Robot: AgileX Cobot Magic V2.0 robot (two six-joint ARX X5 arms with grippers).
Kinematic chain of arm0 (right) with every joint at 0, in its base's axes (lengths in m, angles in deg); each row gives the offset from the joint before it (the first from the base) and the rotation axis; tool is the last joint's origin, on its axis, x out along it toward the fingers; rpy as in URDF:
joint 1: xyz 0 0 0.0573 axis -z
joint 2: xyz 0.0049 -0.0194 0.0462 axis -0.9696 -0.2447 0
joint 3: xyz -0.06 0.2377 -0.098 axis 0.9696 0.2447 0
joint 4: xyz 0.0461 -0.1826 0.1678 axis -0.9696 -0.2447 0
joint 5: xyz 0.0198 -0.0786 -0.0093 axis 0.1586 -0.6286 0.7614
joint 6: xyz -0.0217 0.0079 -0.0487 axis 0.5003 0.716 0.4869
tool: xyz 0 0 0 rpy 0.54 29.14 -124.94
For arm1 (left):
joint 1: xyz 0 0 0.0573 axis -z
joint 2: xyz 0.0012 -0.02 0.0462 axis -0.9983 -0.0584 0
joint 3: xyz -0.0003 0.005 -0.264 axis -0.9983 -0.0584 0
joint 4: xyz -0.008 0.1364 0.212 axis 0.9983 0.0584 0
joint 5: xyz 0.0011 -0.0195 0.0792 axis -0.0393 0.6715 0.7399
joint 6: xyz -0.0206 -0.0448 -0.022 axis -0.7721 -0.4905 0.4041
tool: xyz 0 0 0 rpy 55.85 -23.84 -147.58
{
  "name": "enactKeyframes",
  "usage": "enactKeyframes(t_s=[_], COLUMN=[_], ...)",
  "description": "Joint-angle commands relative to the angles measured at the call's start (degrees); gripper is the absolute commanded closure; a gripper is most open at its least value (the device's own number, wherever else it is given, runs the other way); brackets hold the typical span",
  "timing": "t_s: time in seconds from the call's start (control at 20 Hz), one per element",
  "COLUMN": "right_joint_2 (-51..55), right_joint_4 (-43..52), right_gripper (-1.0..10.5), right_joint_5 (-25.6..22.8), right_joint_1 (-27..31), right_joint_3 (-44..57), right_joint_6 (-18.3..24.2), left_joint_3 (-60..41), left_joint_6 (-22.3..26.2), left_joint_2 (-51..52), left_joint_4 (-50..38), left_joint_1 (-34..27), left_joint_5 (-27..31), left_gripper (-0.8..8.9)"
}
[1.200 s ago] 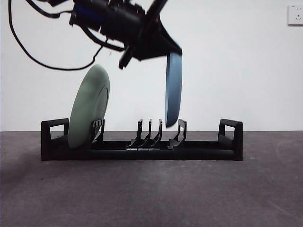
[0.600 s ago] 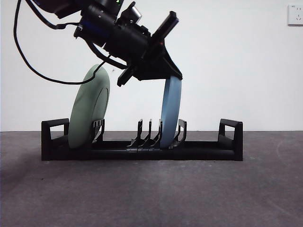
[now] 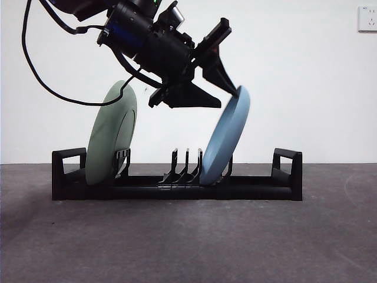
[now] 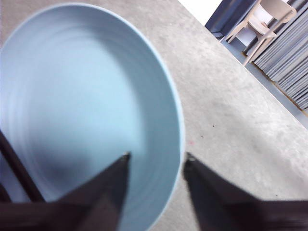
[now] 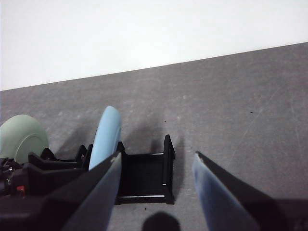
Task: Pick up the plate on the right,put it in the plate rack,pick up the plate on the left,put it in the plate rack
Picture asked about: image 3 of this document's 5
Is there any short black arm cable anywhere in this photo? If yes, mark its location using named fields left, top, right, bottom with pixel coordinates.
left=51, top=7, right=107, bottom=35

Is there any pale green plate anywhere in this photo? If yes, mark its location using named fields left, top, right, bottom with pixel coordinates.
left=85, top=80, right=138, bottom=186

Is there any white wall socket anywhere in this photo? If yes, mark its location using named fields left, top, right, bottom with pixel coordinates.
left=358, top=5, right=377, bottom=33

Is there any long black arm cable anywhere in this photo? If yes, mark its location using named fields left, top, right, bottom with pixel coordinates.
left=22, top=0, right=133, bottom=106

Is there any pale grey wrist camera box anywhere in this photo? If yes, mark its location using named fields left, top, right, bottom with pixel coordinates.
left=167, top=5, right=186, bottom=29

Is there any black plastic plate rack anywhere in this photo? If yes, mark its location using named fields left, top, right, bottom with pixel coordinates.
left=51, top=147, right=303, bottom=202

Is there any light blue plate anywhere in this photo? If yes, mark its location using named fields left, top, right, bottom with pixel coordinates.
left=199, top=85, right=251, bottom=187

